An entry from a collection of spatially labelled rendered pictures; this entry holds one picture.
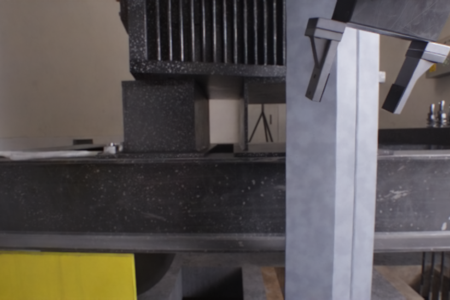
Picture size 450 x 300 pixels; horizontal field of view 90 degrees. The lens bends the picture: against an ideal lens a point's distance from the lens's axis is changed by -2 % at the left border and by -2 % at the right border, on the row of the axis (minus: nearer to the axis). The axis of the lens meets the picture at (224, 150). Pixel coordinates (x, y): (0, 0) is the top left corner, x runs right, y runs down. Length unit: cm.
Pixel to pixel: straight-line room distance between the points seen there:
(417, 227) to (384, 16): 64
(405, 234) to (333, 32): 65
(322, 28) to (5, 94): 132
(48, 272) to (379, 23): 89
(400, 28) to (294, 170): 29
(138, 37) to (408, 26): 52
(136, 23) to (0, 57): 90
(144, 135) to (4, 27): 98
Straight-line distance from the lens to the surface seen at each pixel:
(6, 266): 92
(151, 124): 67
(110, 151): 69
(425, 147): 185
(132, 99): 70
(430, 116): 135
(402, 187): 82
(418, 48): 44
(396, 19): 38
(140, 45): 63
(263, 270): 138
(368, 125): 56
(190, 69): 61
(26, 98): 151
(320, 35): 34
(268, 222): 70
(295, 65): 52
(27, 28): 161
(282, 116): 379
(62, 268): 82
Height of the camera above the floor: 72
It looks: 4 degrees down
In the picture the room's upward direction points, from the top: 1 degrees counter-clockwise
